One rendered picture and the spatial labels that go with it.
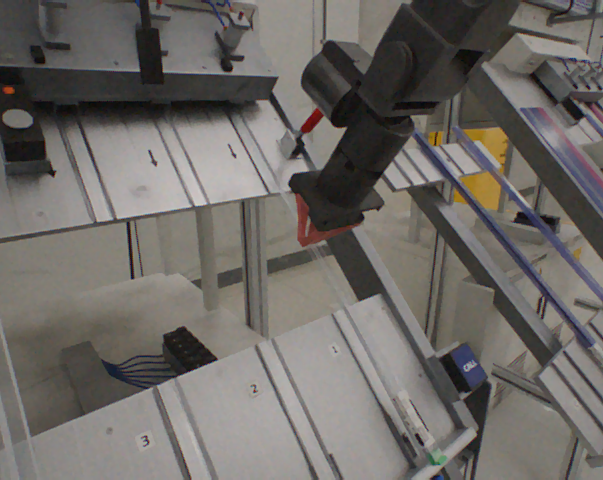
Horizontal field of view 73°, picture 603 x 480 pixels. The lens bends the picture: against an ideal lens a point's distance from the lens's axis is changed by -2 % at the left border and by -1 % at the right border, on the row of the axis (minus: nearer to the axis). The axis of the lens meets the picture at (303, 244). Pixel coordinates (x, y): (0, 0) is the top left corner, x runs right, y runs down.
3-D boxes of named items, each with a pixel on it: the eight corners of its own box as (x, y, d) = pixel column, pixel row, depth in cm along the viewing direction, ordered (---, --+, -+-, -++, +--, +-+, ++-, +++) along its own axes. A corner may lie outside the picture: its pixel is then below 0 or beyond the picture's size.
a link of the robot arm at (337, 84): (415, 58, 31) (472, 63, 36) (330, -25, 35) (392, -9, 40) (340, 172, 39) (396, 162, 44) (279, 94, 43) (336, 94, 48)
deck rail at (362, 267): (444, 435, 55) (479, 428, 50) (435, 443, 54) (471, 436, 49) (233, 56, 75) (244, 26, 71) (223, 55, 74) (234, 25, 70)
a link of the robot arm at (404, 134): (395, 128, 35) (432, 124, 39) (349, 77, 38) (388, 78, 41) (356, 183, 40) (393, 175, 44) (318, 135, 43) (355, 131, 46)
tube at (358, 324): (439, 460, 44) (446, 458, 43) (431, 467, 43) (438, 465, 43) (241, 120, 60) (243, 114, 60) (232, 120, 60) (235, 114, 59)
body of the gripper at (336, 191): (283, 185, 46) (310, 133, 40) (349, 174, 52) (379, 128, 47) (313, 230, 43) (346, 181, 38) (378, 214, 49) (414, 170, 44)
